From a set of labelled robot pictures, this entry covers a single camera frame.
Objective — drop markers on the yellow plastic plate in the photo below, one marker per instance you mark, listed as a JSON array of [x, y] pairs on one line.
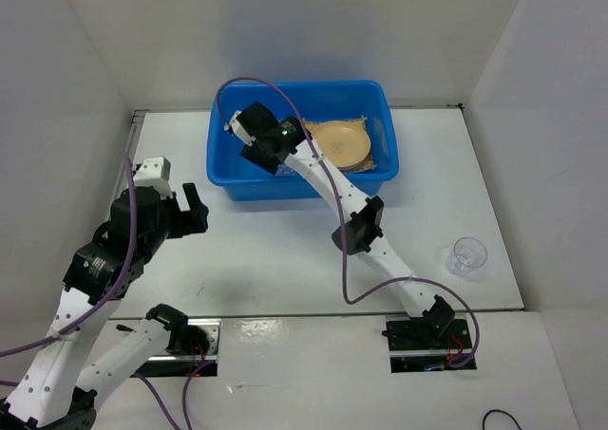
[[344, 143]]

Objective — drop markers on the blue plastic bin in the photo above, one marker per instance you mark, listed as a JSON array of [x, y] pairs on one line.
[[316, 101]]

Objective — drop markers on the woven bamboo mat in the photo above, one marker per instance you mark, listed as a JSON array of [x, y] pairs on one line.
[[366, 164]]

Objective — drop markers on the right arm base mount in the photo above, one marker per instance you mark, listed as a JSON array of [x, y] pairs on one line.
[[409, 353]]

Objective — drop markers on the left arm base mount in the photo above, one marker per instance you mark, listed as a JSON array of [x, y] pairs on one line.
[[173, 350]]

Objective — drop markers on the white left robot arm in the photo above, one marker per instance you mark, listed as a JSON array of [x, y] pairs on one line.
[[62, 389]]

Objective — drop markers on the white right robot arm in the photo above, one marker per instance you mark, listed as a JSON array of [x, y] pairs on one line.
[[360, 234]]

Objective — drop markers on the clear plastic cup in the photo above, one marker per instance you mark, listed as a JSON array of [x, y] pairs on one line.
[[284, 170], [467, 255]]

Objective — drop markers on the pink plastic plate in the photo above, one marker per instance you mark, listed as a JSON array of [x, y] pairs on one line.
[[363, 164]]

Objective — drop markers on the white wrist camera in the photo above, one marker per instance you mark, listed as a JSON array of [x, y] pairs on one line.
[[235, 128], [154, 173]]

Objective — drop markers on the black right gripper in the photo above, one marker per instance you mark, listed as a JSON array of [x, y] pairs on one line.
[[252, 155]]

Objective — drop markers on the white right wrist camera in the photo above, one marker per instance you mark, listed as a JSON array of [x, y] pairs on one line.
[[235, 128]]

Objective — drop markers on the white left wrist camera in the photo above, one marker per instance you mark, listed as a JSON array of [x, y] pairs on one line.
[[154, 173]]

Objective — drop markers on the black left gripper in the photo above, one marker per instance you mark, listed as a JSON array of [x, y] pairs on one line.
[[194, 219]]

